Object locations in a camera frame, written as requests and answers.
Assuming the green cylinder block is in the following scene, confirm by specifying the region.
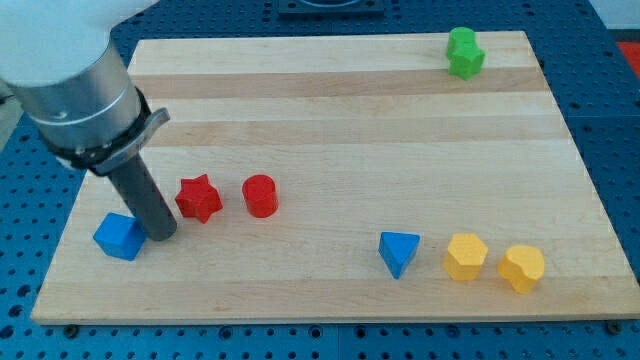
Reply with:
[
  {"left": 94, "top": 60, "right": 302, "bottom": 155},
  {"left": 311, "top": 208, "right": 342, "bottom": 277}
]
[{"left": 446, "top": 27, "right": 477, "bottom": 59}]

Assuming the red star block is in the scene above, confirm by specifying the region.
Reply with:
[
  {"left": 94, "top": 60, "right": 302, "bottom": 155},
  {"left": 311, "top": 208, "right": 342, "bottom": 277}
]
[{"left": 175, "top": 174, "right": 223, "bottom": 224}]

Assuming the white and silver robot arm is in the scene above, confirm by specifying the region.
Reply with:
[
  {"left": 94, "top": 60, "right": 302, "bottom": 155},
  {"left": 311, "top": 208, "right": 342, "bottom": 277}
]
[{"left": 1, "top": 0, "right": 169, "bottom": 174}]

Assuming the yellow hexagon block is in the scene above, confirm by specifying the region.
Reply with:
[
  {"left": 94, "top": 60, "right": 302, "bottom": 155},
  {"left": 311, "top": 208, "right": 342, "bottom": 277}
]
[{"left": 442, "top": 233, "right": 489, "bottom": 281}]

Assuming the blue cube block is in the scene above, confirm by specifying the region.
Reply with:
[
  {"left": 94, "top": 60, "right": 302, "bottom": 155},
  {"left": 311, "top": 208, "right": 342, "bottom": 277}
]
[{"left": 93, "top": 212, "right": 147, "bottom": 261}]

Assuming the light wooden board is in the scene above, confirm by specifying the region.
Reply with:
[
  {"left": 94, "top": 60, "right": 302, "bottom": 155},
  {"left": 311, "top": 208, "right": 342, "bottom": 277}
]
[{"left": 31, "top": 31, "right": 639, "bottom": 325}]

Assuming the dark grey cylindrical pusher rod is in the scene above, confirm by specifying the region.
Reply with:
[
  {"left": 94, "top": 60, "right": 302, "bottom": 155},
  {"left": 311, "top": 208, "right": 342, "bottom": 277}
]
[{"left": 107, "top": 155, "right": 177, "bottom": 241}]

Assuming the green star block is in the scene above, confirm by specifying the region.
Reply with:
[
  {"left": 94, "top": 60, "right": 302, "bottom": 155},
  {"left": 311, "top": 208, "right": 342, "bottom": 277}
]
[{"left": 447, "top": 44, "right": 485, "bottom": 80}]

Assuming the grey metal clamp bracket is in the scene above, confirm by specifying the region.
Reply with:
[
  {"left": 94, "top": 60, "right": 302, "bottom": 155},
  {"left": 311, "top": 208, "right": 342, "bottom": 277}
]
[{"left": 91, "top": 108, "right": 170, "bottom": 176}]

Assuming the yellow heart block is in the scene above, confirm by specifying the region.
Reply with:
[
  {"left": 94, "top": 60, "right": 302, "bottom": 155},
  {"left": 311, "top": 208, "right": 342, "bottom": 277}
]
[{"left": 497, "top": 245, "right": 545, "bottom": 294}]

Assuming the red cylinder block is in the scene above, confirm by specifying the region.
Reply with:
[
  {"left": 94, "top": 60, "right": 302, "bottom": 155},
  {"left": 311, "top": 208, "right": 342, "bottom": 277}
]
[{"left": 242, "top": 174, "right": 279, "bottom": 218}]

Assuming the blue triangle block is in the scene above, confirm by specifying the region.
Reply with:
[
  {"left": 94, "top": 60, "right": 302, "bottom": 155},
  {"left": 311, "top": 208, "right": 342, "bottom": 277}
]
[{"left": 378, "top": 231, "right": 421, "bottom": 279}]

